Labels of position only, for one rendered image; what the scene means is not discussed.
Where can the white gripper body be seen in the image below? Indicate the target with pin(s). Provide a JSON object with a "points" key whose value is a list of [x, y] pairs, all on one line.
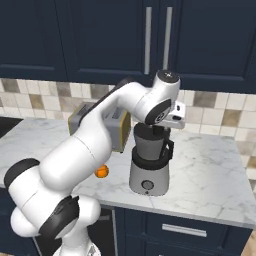
{"points": [[175, 124]]}

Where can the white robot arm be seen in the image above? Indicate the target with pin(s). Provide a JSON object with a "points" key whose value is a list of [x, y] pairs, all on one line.
{"points": [[83, 150]]}

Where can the black blender lid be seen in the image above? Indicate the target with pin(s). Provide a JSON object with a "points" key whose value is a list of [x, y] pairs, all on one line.
{"points": [[143, 129]]}

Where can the grey blender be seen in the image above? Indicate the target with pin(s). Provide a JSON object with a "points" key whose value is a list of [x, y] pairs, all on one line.
{"points": [[148, 173]]}

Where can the orange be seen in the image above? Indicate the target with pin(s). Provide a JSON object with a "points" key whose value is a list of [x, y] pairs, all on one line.
{"points": [[102, 171]]}

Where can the grey and yellow toaster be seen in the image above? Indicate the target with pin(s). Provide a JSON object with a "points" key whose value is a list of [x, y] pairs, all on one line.
{"points": [[124, 131]]}

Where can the navy drawer front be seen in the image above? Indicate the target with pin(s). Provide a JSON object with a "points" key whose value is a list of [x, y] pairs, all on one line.
{"points": [[173, 250], [220, 230]]}

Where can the black hob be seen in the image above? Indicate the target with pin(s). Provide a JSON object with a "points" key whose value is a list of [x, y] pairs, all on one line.
{"points": [[8, 126]]}

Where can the navy base cupboard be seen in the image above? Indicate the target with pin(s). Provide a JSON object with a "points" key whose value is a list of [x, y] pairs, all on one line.
{"points": [[6, 230]]}

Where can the navy wall cupboard door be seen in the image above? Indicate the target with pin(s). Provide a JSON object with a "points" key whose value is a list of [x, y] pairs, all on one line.
{"points": [[216, 36], [103, 33], [26, 33]]}

